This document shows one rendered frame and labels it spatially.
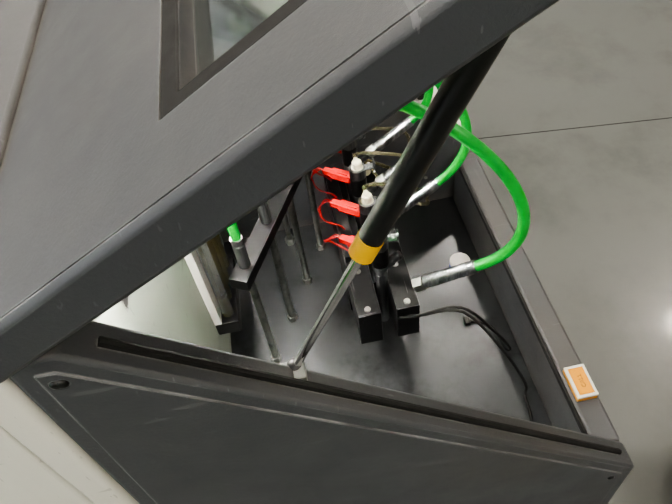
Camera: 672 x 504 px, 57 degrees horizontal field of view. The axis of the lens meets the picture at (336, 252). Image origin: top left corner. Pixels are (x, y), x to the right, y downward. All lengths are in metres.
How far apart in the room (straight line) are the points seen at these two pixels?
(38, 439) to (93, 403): 0.07
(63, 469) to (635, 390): 1.78
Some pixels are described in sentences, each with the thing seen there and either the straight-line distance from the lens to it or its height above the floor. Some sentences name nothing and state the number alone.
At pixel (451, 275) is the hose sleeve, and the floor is 1.14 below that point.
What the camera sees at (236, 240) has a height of 1.16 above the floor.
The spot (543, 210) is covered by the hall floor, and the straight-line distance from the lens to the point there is 2.51.
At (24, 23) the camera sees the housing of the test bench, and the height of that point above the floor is 1.50.
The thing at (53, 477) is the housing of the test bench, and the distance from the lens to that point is 0.62.
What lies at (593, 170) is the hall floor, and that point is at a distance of 2.71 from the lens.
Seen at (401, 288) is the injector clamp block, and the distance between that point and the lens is 1.00.
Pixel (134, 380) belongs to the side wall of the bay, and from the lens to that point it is 0.47.
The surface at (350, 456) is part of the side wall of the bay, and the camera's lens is 0.64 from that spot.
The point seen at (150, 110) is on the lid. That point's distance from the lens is 0.38.
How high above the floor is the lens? 1.78
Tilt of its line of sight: 50 degrees down
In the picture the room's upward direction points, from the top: 9 degrees counter-clockwise
